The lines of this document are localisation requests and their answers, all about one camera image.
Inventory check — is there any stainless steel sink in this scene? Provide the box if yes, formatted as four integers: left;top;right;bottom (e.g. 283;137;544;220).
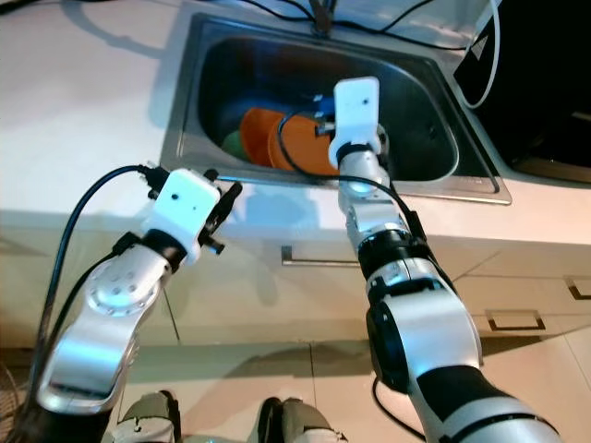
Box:
159;14;513;206

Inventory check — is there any orange plate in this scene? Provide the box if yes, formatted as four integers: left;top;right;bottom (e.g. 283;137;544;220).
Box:
268;114;343;176

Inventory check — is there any robot left leg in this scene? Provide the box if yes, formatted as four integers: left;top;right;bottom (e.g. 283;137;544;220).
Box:
118;392;182;443

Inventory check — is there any green plate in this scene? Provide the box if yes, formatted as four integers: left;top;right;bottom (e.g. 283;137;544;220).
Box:
222;131;246;158

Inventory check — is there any orange bowl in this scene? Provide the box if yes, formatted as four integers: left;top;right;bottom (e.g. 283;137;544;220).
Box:
240;108;283;169

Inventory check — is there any black glossy cooktop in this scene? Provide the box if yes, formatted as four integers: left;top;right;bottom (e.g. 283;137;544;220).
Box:
452;0;591;186

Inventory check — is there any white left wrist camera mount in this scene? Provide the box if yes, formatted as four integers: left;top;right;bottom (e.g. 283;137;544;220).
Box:
148;169;223;264

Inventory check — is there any metal cabinet handle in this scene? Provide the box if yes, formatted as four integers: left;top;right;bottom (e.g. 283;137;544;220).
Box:
563;275;591;301
485;309;548;333
282;245;361;269

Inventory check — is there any chrome sink faucet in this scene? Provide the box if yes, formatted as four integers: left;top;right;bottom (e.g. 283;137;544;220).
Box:
309;0;338;38

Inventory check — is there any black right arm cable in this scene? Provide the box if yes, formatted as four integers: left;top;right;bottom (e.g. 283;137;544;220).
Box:
274;111;430;255

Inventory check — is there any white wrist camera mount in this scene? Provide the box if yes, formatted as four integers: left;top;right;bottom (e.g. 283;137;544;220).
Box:
148;169;223;264
332;77;389;158

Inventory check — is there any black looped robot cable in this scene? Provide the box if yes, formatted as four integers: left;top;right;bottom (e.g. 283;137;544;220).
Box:
369;374;426;439

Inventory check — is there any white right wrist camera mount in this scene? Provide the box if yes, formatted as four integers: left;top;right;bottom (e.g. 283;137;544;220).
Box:
332;77;389;158

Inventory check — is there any floor fan with black hub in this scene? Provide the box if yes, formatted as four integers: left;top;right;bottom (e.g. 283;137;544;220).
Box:
0;365;27;443

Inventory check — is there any white cable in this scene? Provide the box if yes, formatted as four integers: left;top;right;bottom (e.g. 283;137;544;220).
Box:
462;0;502;110

